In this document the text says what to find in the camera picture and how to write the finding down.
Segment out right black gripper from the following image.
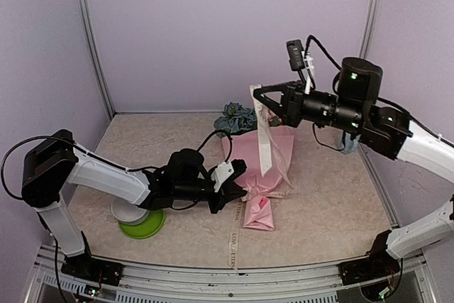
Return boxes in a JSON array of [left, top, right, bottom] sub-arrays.
[[252, 81, 362, 133]]

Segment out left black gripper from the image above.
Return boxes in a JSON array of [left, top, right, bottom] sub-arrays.
[[175, 177, 247, 214]]

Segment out pale pink fake flower stem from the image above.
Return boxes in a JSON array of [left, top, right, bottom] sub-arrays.
[[268, 111, 282, 127]]

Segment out pink wrapping paper sheet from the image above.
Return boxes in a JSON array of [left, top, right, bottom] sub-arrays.
[[221, 126, 294, 231]]

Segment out blue fake flower bunch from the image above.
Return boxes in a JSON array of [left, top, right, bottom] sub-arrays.
[[214, 102, 257, 136]]

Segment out beige printed ribbon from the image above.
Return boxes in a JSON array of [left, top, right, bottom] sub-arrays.
[[228, 101, 275, 271]]

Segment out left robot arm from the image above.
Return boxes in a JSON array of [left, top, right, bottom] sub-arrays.
[[21, 129, 247, 278]]

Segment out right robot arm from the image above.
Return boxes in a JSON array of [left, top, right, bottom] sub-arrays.
[[252, 57, 453, 277]]

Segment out green plastic plate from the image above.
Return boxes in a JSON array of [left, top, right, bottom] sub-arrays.
[[118, 209, 165, 240]]

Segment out light blue mug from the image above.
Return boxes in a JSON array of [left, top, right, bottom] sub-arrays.
[[339, 132, 360, 155]]

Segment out white ceramic bowl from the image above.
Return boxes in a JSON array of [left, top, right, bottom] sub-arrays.
[[111, 197, 149, 226]]

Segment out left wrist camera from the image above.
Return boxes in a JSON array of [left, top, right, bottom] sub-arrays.
[[210, 159, 247, 192]]

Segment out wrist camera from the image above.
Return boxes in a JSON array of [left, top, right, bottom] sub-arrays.
[[286, 40, 316, 94], [210, 159, 247, 192]]

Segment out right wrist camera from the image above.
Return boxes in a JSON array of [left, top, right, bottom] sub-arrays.
[[286, 40, 316, 94]]

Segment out front aluminium rail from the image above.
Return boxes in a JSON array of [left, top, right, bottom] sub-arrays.
[[24, 244, 437, 303]]

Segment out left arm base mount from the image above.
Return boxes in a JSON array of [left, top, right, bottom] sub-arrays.
[[61, 257, 123, 287]]

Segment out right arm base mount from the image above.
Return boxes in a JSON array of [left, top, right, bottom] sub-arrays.
[[338, 255, 401, 285]]

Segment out right aluminium frame post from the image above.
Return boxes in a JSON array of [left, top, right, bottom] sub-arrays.
[[340, 0, 386, 120]]

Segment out aluminium frame post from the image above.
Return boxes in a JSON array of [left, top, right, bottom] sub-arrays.
[[340, 0, 386, 120], [77, 0, 116, 121]]

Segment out left aluminium frame post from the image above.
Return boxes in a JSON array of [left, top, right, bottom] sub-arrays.
[[77, 0, 116, 121]]

